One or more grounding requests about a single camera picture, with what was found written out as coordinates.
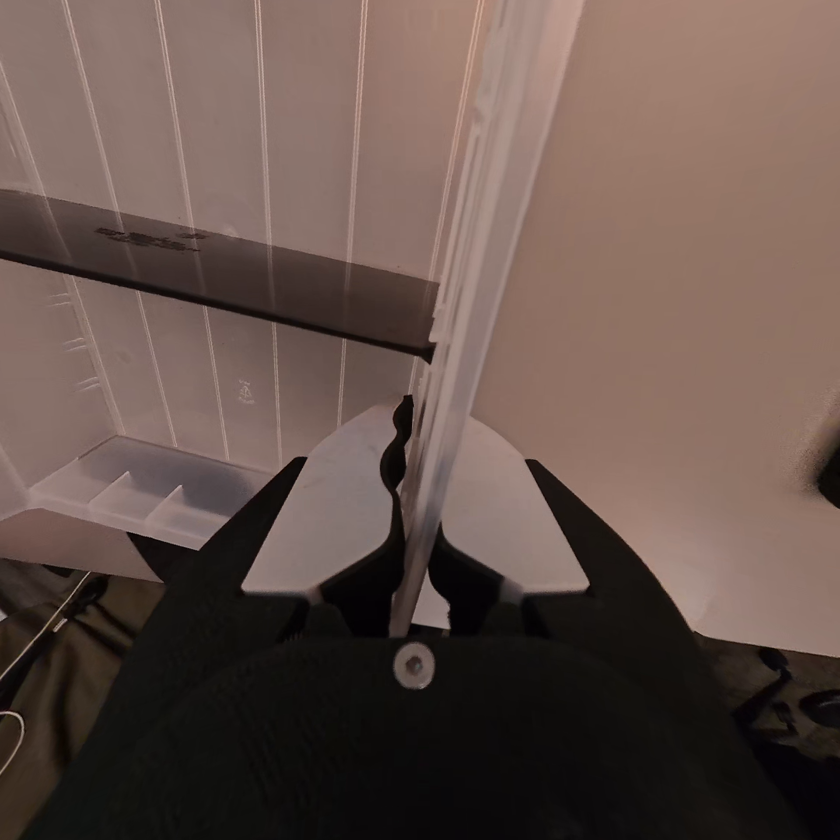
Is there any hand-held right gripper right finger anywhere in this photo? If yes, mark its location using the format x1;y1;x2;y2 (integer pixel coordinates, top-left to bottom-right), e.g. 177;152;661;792
433;420;592;608

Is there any dark olive cloth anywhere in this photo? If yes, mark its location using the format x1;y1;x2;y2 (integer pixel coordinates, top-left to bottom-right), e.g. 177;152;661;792
0;558;172;840

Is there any black flat panel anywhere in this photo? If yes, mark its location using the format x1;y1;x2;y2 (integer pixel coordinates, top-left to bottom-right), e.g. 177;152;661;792
0;189;441;362

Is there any clear plastic storage box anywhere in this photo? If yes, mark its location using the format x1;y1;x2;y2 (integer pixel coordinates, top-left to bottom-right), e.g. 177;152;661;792
0;0;585;641

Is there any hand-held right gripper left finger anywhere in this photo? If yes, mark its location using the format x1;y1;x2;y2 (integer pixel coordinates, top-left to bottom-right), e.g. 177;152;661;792
241;394;416;611

